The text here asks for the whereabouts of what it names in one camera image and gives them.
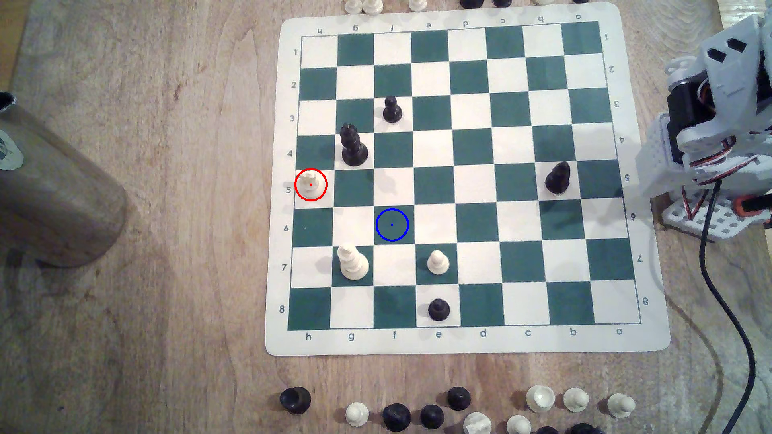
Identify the small white pawn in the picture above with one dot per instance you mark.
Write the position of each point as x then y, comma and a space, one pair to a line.
310, 187

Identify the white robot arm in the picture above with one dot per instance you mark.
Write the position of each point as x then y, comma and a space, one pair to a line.
730, 78

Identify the tall white chess piece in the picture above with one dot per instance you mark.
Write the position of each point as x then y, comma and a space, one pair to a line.
354, 265

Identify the tall black chess piece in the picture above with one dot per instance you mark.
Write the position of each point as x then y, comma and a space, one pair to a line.
354, 152

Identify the green white chess mat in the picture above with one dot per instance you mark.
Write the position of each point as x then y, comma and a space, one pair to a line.
482, 181

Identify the black pawn on b5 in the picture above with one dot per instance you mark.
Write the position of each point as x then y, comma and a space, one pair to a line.
558, 181

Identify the black rook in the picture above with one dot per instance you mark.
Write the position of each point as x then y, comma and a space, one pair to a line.
295, 400

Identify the white knight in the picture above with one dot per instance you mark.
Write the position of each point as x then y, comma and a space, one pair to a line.
477, 424

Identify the white rook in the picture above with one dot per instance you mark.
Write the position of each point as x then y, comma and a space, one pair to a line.
540, 399

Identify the orange black clamp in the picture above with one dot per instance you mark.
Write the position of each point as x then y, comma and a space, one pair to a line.
752, 206

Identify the wooden cylinder post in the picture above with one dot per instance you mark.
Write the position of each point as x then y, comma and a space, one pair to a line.
54, 205

